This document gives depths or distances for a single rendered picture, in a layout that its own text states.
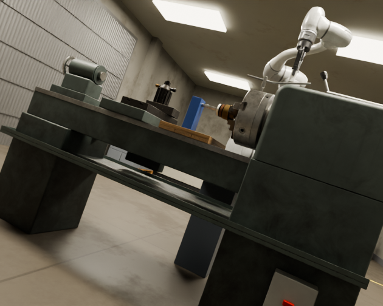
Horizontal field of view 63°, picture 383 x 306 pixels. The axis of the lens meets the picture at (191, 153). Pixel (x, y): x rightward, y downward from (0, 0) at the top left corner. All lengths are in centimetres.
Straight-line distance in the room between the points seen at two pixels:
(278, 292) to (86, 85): 164
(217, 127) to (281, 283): 898
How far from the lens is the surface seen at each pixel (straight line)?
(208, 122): 1033
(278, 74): 239
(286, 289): 146
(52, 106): 220
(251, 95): 167
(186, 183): 775
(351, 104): 155
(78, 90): 222
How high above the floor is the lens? 78
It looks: 1 degrees up
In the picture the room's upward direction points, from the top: 20 degrees clockwise
